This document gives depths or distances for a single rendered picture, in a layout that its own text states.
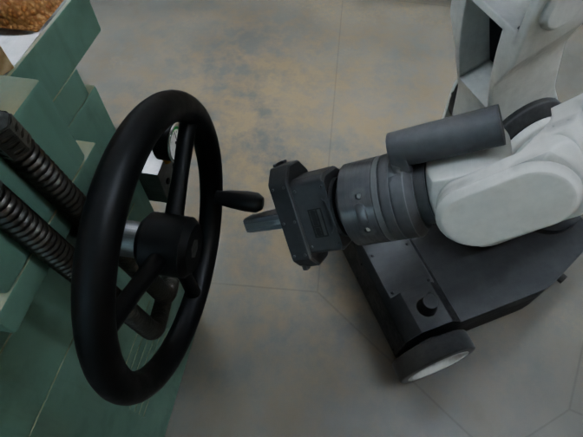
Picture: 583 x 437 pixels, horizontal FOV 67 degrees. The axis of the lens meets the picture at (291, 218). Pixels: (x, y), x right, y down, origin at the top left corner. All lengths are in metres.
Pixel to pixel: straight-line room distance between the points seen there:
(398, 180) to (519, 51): 0.31
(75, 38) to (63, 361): 0.41
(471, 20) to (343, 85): 1.14
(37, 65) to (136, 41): 1.65
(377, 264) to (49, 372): 0.76
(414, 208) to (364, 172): 0.06
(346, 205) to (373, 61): 1.60
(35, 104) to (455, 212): 0.34
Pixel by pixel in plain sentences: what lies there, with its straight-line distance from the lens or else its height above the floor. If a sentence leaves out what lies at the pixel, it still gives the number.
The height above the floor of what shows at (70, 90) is 0.83.
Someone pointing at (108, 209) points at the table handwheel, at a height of 0.94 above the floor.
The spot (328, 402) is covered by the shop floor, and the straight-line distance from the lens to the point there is 1.20.
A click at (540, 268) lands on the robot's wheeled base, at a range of 1.30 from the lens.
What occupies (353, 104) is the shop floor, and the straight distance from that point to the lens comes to 1.78.
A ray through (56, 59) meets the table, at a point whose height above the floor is 0.87.
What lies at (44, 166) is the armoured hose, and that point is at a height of 0.93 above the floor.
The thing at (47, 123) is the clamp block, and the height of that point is 0.93.
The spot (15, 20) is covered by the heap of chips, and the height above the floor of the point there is 0.91.
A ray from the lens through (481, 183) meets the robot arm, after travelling 0.37.
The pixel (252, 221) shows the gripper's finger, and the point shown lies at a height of 0.75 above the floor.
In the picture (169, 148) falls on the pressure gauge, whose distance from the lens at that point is 0.71.
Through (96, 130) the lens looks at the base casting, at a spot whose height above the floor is 0.75.
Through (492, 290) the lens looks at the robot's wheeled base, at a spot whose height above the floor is 0.17.
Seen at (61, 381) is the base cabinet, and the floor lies 0.57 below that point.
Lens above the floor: 1.18
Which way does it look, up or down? 57 degrees down
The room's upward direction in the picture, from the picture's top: straight up
